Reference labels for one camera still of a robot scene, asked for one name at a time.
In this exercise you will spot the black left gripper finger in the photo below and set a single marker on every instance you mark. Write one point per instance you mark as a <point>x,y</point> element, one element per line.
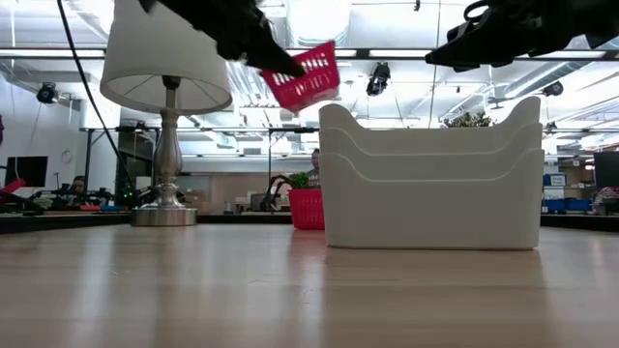
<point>278,55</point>
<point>242,54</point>

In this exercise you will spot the green potted plant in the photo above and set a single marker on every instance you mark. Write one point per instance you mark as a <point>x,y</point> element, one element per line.
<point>469,121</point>

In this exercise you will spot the round wall clock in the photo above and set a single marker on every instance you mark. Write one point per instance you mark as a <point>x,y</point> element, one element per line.
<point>67,156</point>

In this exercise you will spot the red slotted plastic basket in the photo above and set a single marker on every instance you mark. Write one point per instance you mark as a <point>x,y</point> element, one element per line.
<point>307,210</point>
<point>309,87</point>

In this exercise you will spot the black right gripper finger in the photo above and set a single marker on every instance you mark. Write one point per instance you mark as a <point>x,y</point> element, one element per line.
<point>474,50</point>
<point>483,66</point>

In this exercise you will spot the black ceiling camera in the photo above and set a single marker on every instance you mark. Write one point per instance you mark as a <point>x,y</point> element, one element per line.
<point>552,89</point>
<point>378,79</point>
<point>47,93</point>

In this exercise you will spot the red background object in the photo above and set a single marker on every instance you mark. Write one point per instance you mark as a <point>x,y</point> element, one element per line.
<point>13,185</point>

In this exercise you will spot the small green background plant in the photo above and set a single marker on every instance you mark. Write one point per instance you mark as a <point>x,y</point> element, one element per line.
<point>299,181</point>

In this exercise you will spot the blue box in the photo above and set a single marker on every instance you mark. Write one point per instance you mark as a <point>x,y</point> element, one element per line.
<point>554,180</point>

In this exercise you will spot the silver lamp with white shade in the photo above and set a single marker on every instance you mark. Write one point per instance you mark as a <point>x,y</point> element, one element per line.
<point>164,72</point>

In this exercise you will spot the blue storage bins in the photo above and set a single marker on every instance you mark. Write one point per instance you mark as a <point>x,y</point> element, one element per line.
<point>566,205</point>

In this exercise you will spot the black computer monitor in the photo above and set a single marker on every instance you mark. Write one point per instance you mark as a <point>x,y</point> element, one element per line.
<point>607,169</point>
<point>26,171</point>

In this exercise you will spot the black background robot arm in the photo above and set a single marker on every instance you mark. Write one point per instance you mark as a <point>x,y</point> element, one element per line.
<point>275,193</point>
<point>21,205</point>

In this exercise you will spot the person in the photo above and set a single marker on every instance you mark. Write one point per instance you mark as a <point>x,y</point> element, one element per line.
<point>79,184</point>
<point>607,198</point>
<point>315,166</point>

